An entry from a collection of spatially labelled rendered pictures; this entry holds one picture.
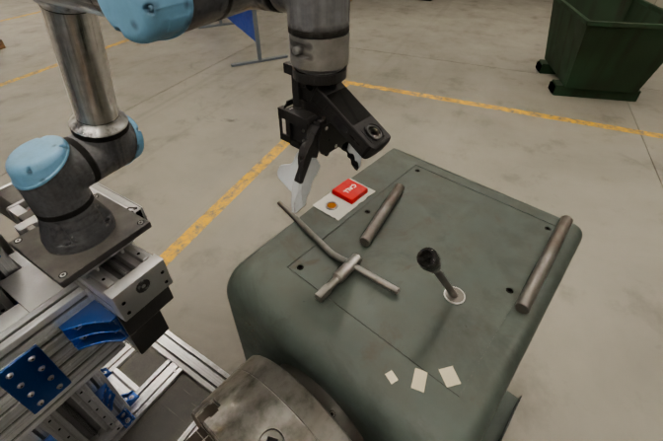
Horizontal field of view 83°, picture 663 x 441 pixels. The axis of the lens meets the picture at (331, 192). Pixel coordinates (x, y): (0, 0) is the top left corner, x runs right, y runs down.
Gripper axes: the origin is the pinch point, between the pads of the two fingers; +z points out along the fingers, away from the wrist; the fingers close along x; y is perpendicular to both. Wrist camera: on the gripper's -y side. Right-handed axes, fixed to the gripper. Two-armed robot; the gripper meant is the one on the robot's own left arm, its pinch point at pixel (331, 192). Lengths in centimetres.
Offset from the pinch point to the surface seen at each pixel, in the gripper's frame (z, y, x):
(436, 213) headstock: 16.7, -8.2, -25.2
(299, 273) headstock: 16.7, 2.4, 6.1
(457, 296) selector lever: 16.3, -21.5, -8.2
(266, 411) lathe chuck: 18.5, -10.2, 25.0
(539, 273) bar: 14.5, -30.4, -20.6
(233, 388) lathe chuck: 21.5, -2.7, 25.7
